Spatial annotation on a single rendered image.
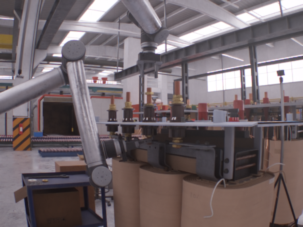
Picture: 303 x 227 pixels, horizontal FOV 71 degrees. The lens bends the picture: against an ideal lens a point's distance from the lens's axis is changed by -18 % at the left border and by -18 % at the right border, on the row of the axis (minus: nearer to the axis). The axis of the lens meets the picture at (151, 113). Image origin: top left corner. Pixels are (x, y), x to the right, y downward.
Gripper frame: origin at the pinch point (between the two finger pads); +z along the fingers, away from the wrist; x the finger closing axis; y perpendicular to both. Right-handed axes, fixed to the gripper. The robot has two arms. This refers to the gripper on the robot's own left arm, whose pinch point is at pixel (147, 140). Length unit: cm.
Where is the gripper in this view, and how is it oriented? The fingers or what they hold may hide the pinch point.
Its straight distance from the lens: 149.9
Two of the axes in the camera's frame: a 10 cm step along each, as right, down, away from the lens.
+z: 9.6, -2.0, 2.2
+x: -2.1, 0.3, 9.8
